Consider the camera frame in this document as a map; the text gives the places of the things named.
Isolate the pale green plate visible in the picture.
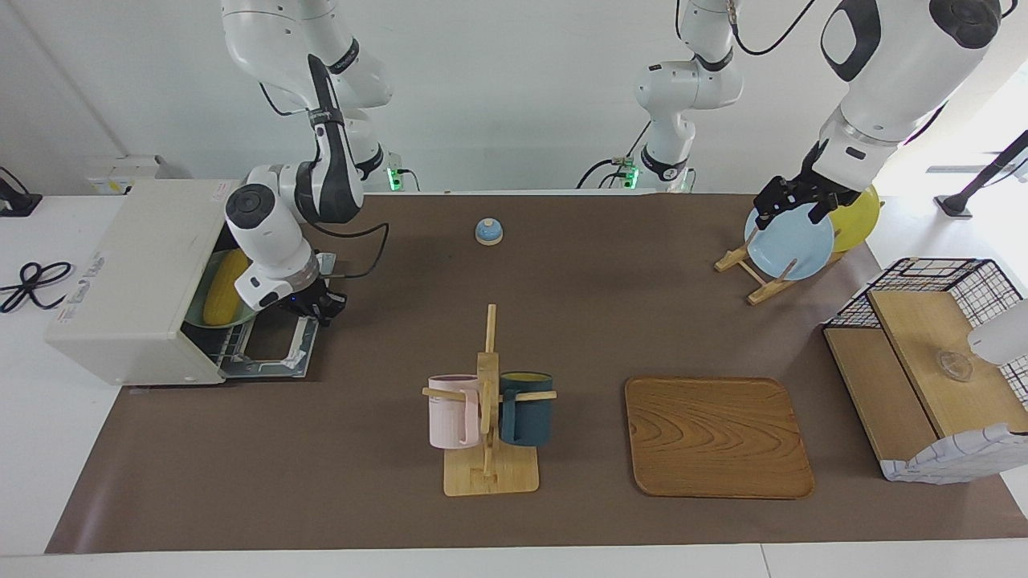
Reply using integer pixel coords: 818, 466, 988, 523
183, 249, 270, 328

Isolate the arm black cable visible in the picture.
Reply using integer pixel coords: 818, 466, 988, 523
727, 0, 816, 57
305, 221, 391, 279

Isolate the coiled black cable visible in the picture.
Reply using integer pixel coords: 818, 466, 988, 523
0, 261, 73, 314

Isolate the brown table mat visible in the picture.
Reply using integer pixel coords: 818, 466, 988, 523
46, 193, 1028, 555

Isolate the wooden serving tray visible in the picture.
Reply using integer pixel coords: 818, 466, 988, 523
625, 377, 815, 500

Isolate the white box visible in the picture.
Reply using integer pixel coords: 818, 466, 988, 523
84, 155, 173, 196

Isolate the yellow corn cob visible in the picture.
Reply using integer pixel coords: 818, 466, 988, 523
202, 249, 251, 326

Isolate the yellow plate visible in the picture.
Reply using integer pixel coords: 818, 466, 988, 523
827, 185, 882, 254

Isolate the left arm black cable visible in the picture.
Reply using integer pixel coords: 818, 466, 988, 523
727, 0, 816, 57

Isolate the white rounded device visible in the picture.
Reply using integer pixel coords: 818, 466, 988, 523
968, 299, 1028, 366

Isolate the black stand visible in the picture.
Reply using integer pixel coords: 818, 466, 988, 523
936, 128, 1028, 219

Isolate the black desk device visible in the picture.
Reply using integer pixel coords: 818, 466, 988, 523
0, 166, 43, 218

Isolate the wooden mug tree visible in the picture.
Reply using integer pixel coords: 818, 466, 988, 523
422, 303, 558, 497

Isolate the wooden plate rack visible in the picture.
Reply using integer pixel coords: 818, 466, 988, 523
715, 229, 852, 306

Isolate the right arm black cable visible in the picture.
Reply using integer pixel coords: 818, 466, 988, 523
305, 221, 391, 279

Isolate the white checked cloth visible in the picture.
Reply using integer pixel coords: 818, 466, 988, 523
879, 423, 1028, 484

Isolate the dark blue mug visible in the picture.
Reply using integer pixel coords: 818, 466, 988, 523
498, 371, 554, 448

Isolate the black wire basket shelf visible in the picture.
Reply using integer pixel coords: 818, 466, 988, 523
823, 257, 1028, 484

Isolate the beige toaster oven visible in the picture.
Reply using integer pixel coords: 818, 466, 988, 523
44, 178, 338, 388

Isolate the black wire basket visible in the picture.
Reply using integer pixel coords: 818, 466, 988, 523
826, 257, 1028, 402

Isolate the light blue plate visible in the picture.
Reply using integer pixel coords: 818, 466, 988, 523
744, 201, 835, 282

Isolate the pink mug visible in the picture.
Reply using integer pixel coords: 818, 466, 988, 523
427, 374, 481, 450

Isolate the glass oven door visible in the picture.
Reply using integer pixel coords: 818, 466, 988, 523
217, 253, 338, 382

